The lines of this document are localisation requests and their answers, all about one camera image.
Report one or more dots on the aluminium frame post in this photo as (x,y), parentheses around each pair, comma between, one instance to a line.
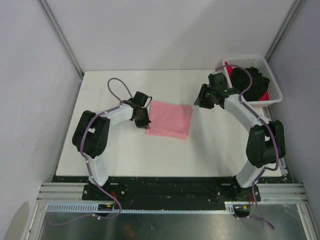
(52,20)
(284,27)

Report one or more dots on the white plastic basket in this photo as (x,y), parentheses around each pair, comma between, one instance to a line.
(273,93)

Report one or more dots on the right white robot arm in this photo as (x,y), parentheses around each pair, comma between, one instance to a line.
(265,145)

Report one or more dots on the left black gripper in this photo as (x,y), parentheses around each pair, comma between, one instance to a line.
(143,124)

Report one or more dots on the left aluminium frame post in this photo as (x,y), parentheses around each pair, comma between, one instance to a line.
(52,20)

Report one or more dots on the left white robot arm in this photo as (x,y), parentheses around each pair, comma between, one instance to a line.
(91,135)

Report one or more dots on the aluminium frame rail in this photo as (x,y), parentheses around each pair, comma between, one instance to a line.
(270,193)

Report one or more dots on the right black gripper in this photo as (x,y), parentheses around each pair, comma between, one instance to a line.
(201,101)

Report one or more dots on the black t shirt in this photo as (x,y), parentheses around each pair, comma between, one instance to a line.
(259,87)

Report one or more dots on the right aluminium frame post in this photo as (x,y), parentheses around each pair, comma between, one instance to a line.
(284,27)

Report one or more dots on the red t shirt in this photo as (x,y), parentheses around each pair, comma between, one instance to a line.
(229,69)

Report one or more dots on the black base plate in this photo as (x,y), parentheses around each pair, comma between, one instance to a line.
(160,193)

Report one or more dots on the pink t shirt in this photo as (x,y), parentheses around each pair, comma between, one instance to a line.
(169,120)

